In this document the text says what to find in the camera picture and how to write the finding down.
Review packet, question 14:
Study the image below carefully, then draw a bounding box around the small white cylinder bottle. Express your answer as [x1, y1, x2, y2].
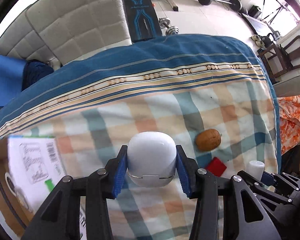
[246, 160, 265, 181]

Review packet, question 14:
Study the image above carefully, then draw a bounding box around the red rectangular case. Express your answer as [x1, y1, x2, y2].
[205, 157, 227, 177]

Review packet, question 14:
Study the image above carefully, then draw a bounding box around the brown walnut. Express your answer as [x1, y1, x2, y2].
[195, 129, 222, 152]

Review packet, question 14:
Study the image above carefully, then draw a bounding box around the white earbud case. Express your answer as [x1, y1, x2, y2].
[127, 131, 177, 188]

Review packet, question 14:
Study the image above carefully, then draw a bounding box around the black and white round jar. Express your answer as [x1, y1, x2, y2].
[5, 172, 17, 197]

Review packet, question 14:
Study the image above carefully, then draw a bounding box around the orange white patterned cloth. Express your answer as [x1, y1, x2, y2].
[278, 95, 300, 155]

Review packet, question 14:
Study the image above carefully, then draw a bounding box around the plaid checkered tablecloth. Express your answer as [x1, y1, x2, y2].
[0, 33, 282, 240]

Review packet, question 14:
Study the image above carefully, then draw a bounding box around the open cardboard box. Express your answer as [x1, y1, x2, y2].
[0, 135, 88, 240]

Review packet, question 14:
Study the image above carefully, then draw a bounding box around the grey armchair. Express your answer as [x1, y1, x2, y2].
[273, 75, 300, 98]

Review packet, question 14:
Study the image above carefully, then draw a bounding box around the dark wooden chair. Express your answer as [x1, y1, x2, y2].
[258, 35, 300, 84]

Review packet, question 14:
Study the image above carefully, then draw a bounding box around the dark blue knitted fabric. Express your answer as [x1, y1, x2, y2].
[21, 60, 54, 91]

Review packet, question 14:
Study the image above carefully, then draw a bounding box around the chrome dumbbell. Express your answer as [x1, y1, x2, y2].
[159, 17, 179, 36]

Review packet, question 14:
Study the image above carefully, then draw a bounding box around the blue foam mat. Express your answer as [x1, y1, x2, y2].
[0, 55, 26, 107]

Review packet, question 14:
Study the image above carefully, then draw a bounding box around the black blue weight bench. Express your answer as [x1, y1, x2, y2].
[123, 0, 162, 43]

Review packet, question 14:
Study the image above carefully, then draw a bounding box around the grey quilted cushion right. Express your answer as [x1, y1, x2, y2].
[25, 0, 132, 65]

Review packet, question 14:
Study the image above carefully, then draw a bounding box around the grey quilted cushion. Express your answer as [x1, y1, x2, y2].
[0, 9, 62, 69]
[25, 0, 132, 65]

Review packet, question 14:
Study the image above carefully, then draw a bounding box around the grey quilted cushion left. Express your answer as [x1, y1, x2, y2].
[0, 9, 62, 69]

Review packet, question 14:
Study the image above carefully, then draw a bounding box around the small barbell on floor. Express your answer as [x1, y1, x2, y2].
[198, 0, 242, 12]

